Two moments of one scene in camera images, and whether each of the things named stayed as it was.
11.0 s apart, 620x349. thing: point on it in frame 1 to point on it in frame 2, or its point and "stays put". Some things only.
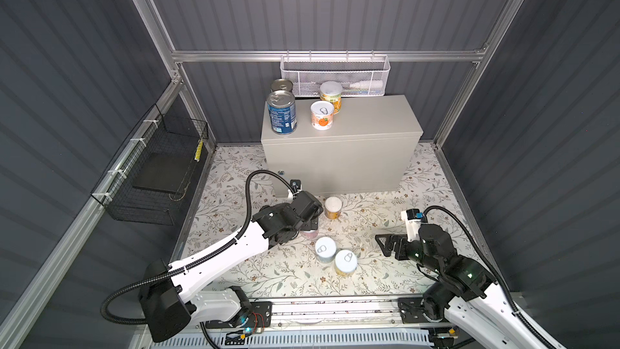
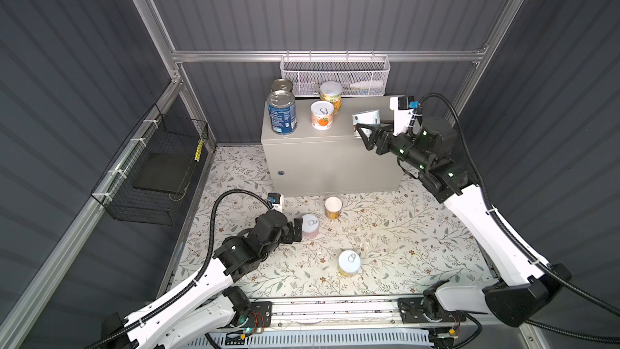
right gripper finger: (396, 242) to (380, 137)
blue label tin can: (282, 111) stays put
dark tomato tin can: (281, 84) stays put
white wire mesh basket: (358, 75) stays put
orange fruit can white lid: (333, 206) stays put
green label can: (325, 248) to (370, 117)
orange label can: (321, 115) stays put
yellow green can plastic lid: (331, 92) stays put
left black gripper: (314, 222) to (297, 228)
